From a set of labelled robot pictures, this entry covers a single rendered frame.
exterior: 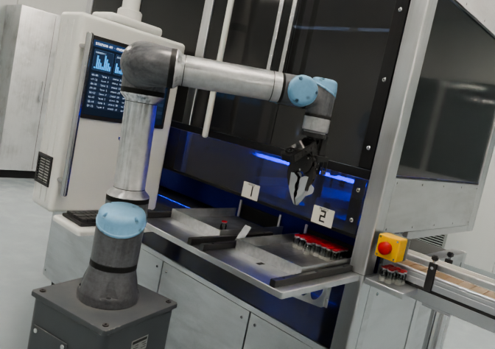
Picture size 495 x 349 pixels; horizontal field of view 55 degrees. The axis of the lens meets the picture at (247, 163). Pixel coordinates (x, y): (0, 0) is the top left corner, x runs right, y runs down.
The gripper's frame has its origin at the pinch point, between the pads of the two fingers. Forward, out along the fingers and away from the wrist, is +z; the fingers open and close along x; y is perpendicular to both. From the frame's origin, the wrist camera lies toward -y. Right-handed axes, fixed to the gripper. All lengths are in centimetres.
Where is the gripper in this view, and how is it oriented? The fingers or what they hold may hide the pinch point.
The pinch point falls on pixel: (295, 200)
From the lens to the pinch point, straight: 138.2
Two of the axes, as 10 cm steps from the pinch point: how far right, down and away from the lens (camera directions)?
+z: -2.0, 9.7, 1.0
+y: 6.7, 0.6, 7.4
